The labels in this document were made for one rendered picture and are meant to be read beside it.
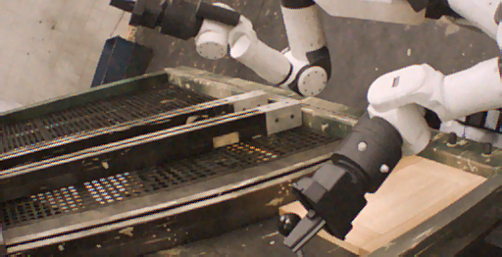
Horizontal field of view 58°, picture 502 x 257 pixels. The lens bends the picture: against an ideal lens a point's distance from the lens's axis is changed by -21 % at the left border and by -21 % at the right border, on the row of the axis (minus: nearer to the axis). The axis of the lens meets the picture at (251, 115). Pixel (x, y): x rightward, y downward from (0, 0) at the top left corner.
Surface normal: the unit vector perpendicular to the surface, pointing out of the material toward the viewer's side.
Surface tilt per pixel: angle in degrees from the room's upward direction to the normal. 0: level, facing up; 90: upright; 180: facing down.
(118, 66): 90
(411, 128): 85
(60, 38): 90
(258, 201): 90
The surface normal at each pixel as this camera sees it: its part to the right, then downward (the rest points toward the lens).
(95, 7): 0.54, 0.10
